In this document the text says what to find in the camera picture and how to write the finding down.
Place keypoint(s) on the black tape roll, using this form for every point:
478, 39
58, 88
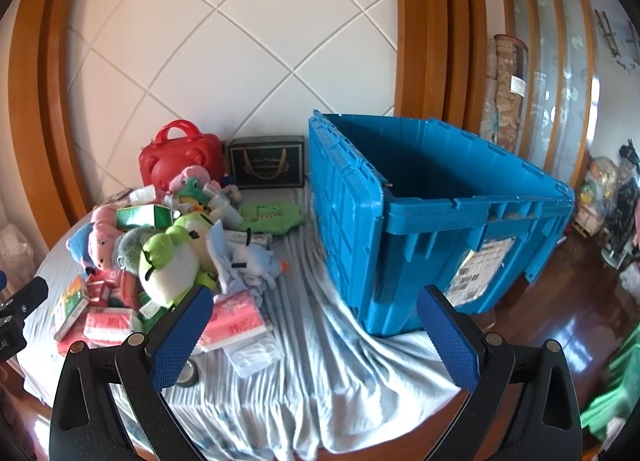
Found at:
189, 375

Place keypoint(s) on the small pink plush toy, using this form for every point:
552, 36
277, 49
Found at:
195, 173

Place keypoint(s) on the green cardboard box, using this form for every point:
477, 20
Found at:
150, 215

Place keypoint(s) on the green flat pouch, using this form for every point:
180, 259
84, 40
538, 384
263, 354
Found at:
280, 216

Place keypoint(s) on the light blue cloth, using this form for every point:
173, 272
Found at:
220, 251

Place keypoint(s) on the green cloth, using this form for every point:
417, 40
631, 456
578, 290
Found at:
612, 401

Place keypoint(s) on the large green frog plush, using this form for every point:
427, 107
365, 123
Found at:
165, 266

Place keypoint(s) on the white goose plush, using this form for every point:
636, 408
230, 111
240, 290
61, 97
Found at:
255, 261

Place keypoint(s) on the clear plastic bag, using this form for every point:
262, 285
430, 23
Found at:
12, 248

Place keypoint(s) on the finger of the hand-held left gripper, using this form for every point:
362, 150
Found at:
30, 293

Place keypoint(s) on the dark gift box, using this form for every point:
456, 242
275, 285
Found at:
265, 161

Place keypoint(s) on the grey plush toy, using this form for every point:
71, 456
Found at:
127, 248

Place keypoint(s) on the wooden glass partition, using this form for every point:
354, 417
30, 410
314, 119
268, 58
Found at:
550, 66

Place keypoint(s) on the white padded wooden headboard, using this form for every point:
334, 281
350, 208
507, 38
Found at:
225, 41

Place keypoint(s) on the clear plastic tray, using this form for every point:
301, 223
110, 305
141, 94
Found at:
252, 356

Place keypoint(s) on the pink pig plush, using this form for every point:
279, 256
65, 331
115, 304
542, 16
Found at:
105, 241

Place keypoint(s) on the cluttered toy pile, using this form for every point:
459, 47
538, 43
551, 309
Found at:
620, 201

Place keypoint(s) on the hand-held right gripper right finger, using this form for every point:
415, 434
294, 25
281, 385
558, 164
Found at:
447, 341

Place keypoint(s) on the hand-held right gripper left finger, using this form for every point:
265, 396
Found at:
182, 336

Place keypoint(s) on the rolled patterned carpet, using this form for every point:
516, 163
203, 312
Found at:
505, 101

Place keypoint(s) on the blue plastic storage crate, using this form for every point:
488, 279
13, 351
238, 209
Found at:
430, 251

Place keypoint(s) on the pink tissue pack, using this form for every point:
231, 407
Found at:
235, 321
107, 323

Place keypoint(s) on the red hard-shell handbag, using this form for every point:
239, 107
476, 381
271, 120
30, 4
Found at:
170, 161

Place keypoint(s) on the orange and green box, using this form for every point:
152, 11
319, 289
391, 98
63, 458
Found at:
70, 306

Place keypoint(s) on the small green frog plush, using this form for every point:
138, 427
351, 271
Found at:
190, 188

